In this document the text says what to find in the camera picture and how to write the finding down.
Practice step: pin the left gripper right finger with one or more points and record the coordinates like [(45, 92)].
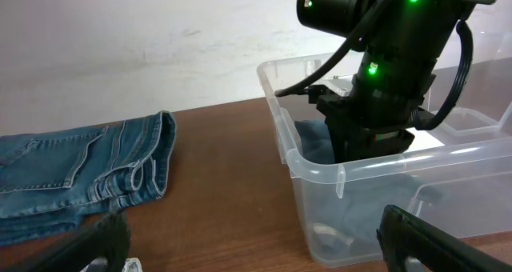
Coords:
[(411, 244)]

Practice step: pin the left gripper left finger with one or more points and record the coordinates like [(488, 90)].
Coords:
[(101, 246)]

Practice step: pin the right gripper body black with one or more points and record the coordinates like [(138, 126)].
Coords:
[(368, 122)]

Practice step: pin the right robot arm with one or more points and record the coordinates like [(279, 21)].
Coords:
[(400, 42)]

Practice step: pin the white label in container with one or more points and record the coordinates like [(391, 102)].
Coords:
[(422, 140)]

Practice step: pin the clear plastic storage container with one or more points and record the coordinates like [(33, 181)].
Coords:
[(463, 187)]

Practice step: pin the dark blue folded jeans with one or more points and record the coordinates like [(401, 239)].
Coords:
[(51, 181)]

